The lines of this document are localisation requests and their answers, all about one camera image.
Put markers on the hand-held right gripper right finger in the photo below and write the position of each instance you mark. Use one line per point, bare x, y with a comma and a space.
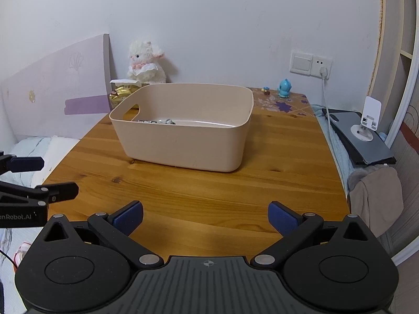
281, 217

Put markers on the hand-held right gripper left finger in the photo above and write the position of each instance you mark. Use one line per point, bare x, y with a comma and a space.
129, 217

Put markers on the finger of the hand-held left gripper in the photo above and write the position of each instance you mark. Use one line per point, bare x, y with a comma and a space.
59, 191
26, 164

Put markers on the beige plastic storage bin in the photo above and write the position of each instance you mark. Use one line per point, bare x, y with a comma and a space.
183, 144

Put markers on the small black box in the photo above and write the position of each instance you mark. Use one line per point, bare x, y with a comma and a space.
146, 122

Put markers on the pale bed sheet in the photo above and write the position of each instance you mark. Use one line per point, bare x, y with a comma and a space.
32, 157

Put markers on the white red headphones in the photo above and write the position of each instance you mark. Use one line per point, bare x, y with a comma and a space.
22, 253

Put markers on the pink purple bed headboard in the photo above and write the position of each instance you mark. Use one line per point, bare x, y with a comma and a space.
55, 91

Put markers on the grey cloth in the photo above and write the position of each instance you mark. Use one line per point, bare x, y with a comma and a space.
355, 176

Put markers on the light blue blanket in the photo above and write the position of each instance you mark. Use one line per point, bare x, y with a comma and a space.
334, 147

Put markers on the beige cloth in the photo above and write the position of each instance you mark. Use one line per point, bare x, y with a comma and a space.
376, 199

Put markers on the grey laptop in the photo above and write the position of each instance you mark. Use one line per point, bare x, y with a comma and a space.
370, 150

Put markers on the floral table mat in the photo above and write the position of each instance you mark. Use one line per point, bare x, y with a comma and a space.
284, 106

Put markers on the gold snack packet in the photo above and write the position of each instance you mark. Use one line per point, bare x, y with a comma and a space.
121, 95

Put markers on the small mushroom figurine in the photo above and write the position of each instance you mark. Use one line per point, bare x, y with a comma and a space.
265, 91

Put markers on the white paper card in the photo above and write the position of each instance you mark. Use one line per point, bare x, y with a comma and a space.
126, 82

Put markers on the blue cartoon figurine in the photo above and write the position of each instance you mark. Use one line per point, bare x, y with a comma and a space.
284, 88

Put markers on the white phone stand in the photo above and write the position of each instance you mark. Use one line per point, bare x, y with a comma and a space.
371, 111

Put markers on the white power plug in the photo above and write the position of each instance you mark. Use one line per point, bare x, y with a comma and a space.
323, 73

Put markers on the white plush lamb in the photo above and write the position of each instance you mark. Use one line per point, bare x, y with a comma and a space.
145, 62

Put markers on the white wardrobe shelf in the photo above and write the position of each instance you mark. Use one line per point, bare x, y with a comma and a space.
396, 55

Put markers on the white wall switch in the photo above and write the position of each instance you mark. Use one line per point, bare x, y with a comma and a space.
301, 63

